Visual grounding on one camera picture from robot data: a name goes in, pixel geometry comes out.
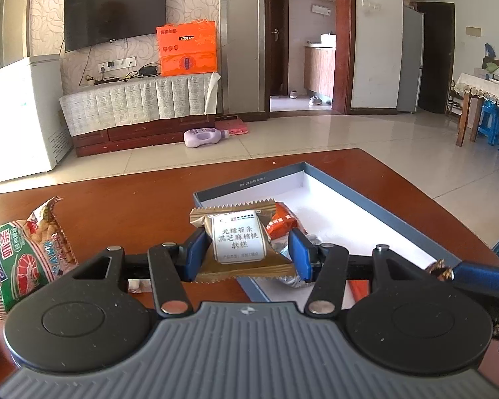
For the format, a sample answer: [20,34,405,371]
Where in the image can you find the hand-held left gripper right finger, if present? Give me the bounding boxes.
[289,228,431,317]

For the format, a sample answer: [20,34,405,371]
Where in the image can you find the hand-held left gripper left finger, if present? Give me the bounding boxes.
[69,228,209,317]

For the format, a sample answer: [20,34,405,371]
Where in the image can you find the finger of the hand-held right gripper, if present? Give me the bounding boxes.
[454,260,499,296]

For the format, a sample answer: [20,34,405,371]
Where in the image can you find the brown gold candy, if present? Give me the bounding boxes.
[427,259,455,282]

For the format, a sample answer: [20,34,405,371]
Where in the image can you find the brown cake snack packet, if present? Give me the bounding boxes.
[190,199,300,285]

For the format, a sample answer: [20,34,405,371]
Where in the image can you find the dark blue cardboard box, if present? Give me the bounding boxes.
[192,161,463,304]

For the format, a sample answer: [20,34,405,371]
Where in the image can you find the green prawn cracker bag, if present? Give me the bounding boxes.
[0,195,79,347]

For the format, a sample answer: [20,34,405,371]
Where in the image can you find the clear snack packets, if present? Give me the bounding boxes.
[278,235,329,290]

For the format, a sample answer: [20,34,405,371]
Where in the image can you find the orange snack packet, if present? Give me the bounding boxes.
[266,201,304,240]
[348,280,376,301]

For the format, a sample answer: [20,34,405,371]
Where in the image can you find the purple detergent bottle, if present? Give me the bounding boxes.
[184,128,230,149]

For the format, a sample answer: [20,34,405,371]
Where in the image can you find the pink flat floor mat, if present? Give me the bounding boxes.
[215,118,249,136]

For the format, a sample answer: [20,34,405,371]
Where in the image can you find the dark wooden TV cabinet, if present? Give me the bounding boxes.
[69,114,226,158]

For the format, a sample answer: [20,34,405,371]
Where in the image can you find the blue plastic stool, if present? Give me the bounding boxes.
[477,105,499,146]

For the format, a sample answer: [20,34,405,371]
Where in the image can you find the wooden dining table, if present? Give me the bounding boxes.
[453,72,499,147]

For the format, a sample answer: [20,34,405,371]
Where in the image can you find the white lace cabinet cloth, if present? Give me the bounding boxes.
[59,72,222,137]

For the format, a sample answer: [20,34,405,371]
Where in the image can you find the wooden kitchen cabinet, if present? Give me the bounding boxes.
[303,43,336,99]

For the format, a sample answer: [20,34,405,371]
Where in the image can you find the cream lace tablecloth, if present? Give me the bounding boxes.
[453,72,499,116]

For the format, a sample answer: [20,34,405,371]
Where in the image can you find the orange gift box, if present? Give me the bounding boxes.
[156,19,219,77]

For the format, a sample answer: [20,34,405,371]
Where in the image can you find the dark wooden door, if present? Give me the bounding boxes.
[417,2,456,114]

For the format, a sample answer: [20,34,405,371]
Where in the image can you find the silver refrigerator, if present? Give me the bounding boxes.
[397,6,425,114]

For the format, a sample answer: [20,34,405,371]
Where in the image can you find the brown wooden door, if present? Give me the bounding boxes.
[269,0,290,97]

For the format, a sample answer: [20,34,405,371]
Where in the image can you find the white chest freezer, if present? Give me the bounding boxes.
[0,55,72,186]

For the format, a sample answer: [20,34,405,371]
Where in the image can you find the white wall socket strip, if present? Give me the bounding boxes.
[97,56,136,71]

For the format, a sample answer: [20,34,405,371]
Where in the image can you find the black wall television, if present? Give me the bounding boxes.
[63,0,167,53]

